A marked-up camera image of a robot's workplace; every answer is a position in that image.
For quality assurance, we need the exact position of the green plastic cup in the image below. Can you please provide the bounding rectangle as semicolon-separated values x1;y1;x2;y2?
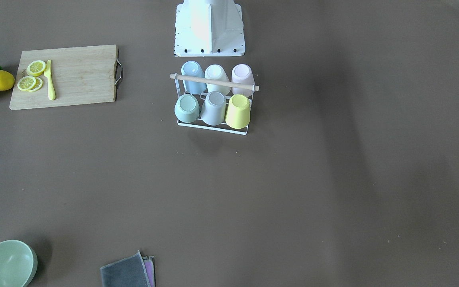
175;94;200;123

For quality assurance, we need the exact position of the pink plastic cup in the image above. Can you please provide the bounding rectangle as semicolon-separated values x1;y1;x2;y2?
231;64;255;97

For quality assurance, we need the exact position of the yellow plastic cup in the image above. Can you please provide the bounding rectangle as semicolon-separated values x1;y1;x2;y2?
225;94;250;129

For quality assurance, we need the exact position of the grey plastic cup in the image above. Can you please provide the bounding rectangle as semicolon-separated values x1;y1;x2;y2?
200;91;226;126

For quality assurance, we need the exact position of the cream plastic cup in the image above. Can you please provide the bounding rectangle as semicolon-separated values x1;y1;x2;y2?
204;64;231;96

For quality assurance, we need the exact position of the light blue plastic cup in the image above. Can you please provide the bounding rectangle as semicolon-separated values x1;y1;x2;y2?
181;61;206;94

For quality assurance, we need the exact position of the pink folded cloth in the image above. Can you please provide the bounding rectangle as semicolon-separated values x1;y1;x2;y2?
143;256;155;287

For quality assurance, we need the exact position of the grey folded cloth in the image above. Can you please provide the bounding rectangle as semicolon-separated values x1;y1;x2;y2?
100;251;149;287

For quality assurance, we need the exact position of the bamboo cutting board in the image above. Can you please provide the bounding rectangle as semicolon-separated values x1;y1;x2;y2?
9;44;123;110

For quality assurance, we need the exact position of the yellow plastic knife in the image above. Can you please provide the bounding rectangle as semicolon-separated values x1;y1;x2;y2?
44;59;56;100

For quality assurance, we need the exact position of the lemon slice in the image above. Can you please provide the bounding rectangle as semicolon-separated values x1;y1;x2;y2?
27;77;43;92
16;76;37;91
25;60;46;77

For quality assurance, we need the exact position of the green bowl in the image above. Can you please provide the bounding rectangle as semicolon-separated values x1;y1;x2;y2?
0;240;38;287

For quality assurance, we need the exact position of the white wire cup rack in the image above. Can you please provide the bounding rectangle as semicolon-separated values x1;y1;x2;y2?
170;73;260;136

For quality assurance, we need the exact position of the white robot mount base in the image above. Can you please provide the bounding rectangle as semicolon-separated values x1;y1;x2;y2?
174;0;246;57

